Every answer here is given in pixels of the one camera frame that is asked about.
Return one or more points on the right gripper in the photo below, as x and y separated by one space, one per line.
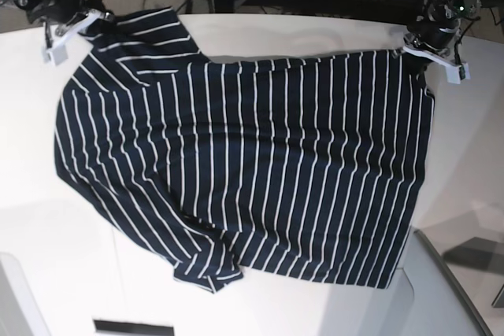
71 16

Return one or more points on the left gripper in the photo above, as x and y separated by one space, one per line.
424 35

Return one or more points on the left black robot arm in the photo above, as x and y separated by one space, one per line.
467 11

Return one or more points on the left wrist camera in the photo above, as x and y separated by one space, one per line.
458 73

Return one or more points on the grey robot base cover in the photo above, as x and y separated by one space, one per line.
20 314
427 298

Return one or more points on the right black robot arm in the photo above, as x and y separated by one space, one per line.
61 20

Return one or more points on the navy white striped t-shirt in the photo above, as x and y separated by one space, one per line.
306 167

